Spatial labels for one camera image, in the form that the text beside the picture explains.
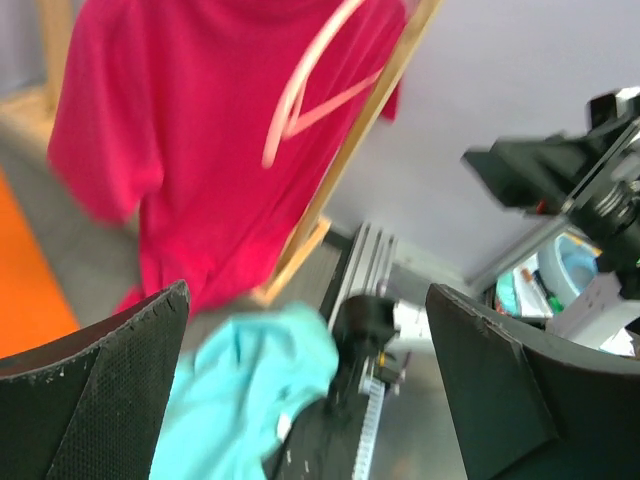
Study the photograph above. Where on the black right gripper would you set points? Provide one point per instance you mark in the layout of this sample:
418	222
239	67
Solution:
587	176

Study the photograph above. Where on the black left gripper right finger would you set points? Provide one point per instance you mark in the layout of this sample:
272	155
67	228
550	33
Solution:
527	404

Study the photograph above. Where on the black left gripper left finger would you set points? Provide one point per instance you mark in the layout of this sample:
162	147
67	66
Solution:
90	405

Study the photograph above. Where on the teal t shirt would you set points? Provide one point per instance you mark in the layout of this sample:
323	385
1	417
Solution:
234	398

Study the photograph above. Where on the pink plastic hanger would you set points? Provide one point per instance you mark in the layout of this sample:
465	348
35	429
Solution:
309	95

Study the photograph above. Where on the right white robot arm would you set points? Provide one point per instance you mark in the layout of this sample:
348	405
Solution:
580	293

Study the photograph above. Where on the magenta t shirt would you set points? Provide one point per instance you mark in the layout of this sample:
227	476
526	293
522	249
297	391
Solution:
163	116

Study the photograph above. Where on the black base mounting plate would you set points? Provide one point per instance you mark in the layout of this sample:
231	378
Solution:
322	443

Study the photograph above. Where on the orange ring binder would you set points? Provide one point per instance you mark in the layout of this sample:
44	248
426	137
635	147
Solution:
34	310

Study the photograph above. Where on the white slotted cable duct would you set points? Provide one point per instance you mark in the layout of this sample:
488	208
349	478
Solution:
376	391

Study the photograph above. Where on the wooden clothes rack frame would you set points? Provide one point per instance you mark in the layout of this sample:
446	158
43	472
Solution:
29	114

